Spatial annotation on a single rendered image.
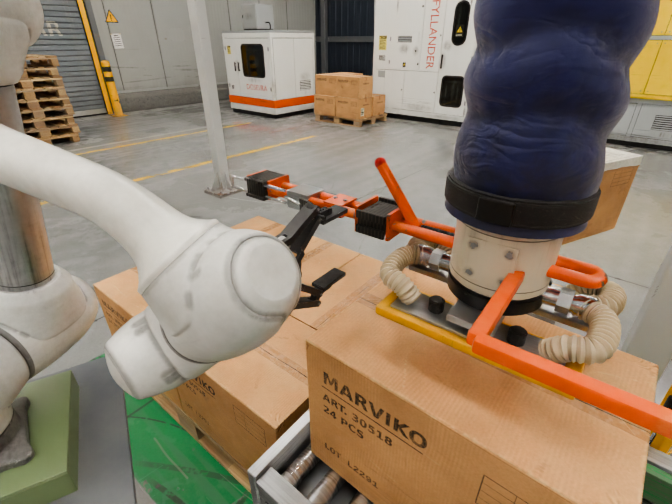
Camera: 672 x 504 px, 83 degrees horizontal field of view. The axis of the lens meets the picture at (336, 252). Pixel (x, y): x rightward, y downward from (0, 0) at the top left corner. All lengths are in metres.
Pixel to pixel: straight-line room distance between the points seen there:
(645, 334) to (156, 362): 1.71
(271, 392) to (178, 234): 0.98
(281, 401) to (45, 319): 0.67
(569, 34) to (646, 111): 7.42
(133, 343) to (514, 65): 0.55
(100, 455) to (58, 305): 0.33
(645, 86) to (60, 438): 7.84
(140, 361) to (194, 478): 1.39
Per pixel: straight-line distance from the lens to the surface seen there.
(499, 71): 0.57
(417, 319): 0.71
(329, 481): 1.12
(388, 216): 0.76
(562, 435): 0.79
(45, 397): 1.13
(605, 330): 0.69
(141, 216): 0.39
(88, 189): 0.42
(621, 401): 0.50
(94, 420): 1.11
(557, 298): 0.74
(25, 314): 0.96
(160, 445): 1.98
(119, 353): 0.49
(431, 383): 0.79
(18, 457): 1.01
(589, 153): 0.61
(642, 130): 8.01
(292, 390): 1.30
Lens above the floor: 1.52
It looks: 29 degrees down
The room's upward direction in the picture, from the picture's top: straight up
